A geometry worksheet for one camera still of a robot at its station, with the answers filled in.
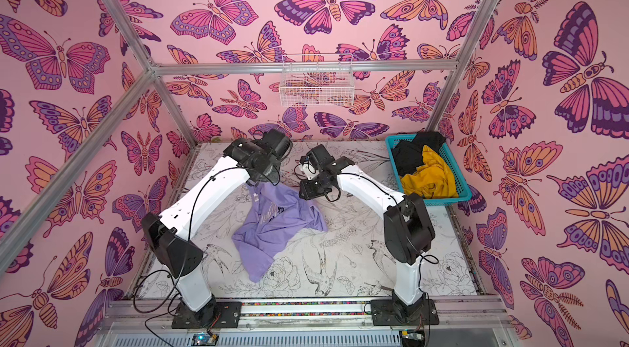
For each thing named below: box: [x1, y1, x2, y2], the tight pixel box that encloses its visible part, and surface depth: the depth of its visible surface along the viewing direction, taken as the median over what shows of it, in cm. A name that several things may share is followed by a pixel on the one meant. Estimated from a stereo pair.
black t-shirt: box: [391, 131, 447, 176], surface depth 108 cm
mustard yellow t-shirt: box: [400, 144, 459, 199], surface depth 97 cm
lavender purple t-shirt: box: [231, 180, 328, 284], surface depth 92 cm
